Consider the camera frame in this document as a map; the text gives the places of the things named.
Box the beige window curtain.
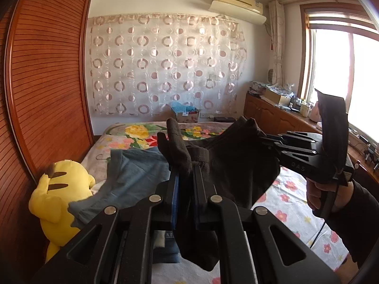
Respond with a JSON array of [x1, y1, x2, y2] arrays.
[[268, 0, 286, 87]]

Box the person's right hand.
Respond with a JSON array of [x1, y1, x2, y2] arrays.
[[306, 179, 356, 219]]

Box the floral bedsheet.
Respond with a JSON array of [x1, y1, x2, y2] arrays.
[[81, 121, 238, 185]]

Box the black cable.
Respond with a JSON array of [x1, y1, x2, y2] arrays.
[[309, 183, 341, 248]]

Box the wooden cabinet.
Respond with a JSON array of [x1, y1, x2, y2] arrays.
[[244, 91, 379, 185]]

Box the blue plastic bag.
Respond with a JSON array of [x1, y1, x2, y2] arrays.
[[171, 101, 198, 113]]

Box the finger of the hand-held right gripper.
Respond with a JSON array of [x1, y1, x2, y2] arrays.
[[272, 142, 324, 163], [260, 132, 320, 147]]

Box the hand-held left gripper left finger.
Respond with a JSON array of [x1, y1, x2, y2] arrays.
[[31, 132, 181, 284]]

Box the black pants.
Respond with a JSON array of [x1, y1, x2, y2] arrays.
[[166, 116, 282, 273]]

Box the pink container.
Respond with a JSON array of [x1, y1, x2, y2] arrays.
[[309, 101, 324, 122]]

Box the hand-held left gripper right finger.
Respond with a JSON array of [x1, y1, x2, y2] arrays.
[[192, 164, 342, 284]]

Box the window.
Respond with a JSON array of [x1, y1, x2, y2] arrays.
[[298, 2, 379, 143]]

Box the flat cardboard box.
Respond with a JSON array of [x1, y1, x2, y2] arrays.
[[262, 88, 294, 106]]

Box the sheer circle pattern curtain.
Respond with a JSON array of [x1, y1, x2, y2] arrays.
[[87, 13, 248, 116]]

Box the person's right forearm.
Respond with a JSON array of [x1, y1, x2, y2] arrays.
[[326, 180, 379, 276]]

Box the strawberry print white blanket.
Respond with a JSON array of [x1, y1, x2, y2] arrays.
[[149, 166, 351, 284]]

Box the yellow plush toy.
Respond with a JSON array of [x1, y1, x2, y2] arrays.
[[28, 159, 96, 263]]

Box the air conditioner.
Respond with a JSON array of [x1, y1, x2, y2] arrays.
[[209, 0, 267, 26]]

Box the open cardboard box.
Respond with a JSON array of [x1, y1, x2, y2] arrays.
[[172, 106, 200, 124]]

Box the folded light blue jeans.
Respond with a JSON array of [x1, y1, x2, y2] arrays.
[[68, 147, 174, 231]]

